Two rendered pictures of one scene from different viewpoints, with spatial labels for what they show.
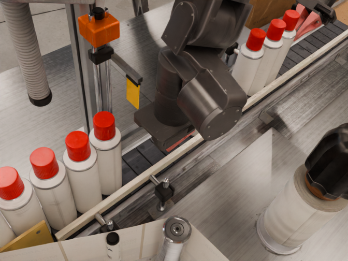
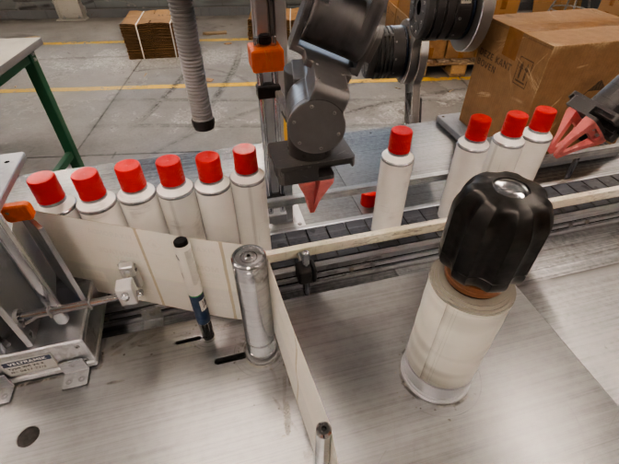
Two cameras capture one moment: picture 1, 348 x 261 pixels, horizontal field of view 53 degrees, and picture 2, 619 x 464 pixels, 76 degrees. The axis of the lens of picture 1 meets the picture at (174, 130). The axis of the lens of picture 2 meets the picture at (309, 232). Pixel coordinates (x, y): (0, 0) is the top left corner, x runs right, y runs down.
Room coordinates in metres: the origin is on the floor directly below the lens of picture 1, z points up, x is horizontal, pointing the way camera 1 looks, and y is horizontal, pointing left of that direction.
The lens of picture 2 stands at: (-0.03, -0.25, 1.37)
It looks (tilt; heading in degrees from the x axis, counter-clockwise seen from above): 42 degrees down; 36
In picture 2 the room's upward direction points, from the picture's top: straight up
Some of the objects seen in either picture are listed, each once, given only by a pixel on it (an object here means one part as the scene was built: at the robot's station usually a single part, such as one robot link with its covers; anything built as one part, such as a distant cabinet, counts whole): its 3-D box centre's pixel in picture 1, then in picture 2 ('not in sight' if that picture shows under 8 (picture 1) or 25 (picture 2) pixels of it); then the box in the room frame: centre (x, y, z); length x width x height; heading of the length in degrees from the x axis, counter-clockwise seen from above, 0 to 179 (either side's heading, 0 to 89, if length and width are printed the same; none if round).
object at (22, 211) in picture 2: not in sight; (18, 209); (0.07, 0.23, 1.08); 0.03 x 0.02 x 0.02; 141
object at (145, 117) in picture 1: (174, 103); (309, 136); (0.34, 0.01, 1.13); 0.10 x 0.07 x 0.07; 140
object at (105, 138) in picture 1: (106, 156); (251, 205); (0.32, 0.11, 0.98); 0.05 x 0.05 x 0.20
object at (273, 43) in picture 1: (263, 60); (497, 168); (0.66, -0.18, 0.98); 0.05 x 0.05 x 0.20
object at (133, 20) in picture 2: not in sight; (160, 33); (2.65, 3.55, 0.16); 0.65 x 0.54 x 0.32; 134
